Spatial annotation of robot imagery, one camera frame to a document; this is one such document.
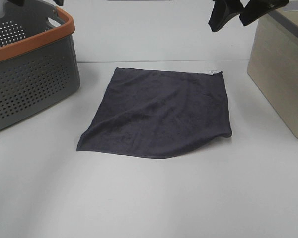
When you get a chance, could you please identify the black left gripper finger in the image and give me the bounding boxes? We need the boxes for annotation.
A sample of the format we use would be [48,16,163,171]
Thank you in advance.
[11,0,25,7]
[53,0,64,6]

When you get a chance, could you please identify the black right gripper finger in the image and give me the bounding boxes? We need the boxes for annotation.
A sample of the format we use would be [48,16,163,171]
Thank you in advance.
[208,0,243,32]
[239,0,288,26]

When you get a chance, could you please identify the dark grey towel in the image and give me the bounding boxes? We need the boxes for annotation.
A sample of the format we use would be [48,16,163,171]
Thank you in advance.
[76,68,232,159]

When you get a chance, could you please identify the beige bin grey rim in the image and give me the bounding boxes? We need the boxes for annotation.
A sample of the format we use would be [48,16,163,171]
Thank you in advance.
[247,10,298,139]

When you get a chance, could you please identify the grey perforated basket orange rim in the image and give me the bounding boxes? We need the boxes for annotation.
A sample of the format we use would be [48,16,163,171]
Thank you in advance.
[0,0,80,131]

